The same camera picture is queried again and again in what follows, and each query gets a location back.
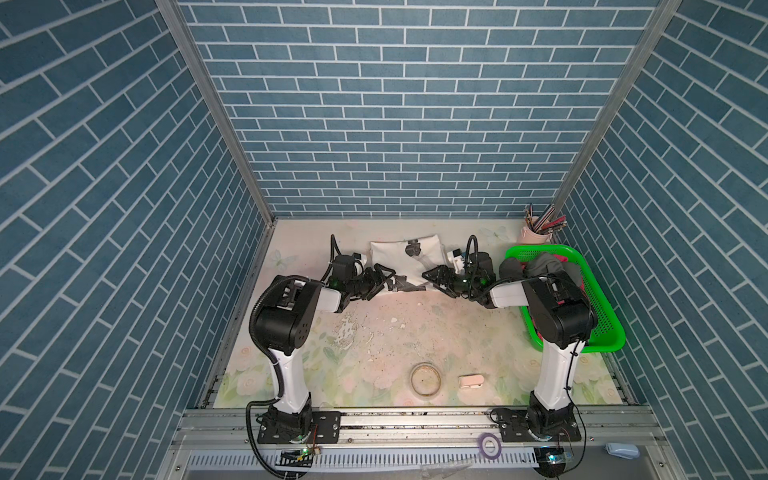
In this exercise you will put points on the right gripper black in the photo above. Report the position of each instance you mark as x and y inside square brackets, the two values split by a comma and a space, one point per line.
[445, 270]

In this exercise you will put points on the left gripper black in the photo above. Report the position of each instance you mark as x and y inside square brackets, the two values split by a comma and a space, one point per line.
[377, 281]

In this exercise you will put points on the white t shirt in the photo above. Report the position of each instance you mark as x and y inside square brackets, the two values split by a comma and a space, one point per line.
[409, 259]

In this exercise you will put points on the green plastic basket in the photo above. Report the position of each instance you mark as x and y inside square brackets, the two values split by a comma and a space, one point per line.
[609, 335]

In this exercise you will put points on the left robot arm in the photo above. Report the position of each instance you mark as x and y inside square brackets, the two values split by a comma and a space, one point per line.
[281, 321]

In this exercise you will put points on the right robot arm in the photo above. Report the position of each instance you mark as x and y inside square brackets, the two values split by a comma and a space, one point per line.
[552, 289]

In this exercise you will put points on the grey t shirt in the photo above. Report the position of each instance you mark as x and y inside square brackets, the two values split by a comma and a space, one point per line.
[542, 265]

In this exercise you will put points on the pink pencil cup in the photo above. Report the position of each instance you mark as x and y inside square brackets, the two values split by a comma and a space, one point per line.
[530, 237]

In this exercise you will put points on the pink eraser block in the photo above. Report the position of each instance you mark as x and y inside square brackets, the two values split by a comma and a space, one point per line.
[471, 381]

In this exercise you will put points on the coloured pencils bundle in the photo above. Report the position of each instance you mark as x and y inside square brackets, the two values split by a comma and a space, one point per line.
[546, 223]

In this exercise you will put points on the purple tape roll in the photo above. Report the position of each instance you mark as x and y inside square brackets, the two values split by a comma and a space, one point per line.
[489, 446]

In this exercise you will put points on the pale blue computer mouse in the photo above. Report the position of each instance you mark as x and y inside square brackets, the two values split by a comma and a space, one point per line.
[623, 450]

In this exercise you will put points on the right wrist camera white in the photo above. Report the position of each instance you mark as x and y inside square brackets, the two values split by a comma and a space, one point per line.
[457, 261]

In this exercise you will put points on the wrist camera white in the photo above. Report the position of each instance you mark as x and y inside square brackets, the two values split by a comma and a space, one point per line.
[360, 262]
[457, 261]

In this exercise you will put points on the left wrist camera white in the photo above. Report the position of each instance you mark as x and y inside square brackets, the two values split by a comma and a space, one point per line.
[360, 262]

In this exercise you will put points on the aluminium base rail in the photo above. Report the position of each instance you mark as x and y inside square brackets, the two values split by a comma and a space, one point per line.
[461, 426]

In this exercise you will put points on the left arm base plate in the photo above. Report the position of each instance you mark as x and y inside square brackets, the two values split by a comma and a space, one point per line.
[321, 427]

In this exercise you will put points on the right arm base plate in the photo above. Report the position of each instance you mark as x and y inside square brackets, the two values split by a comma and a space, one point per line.
[514, 427]

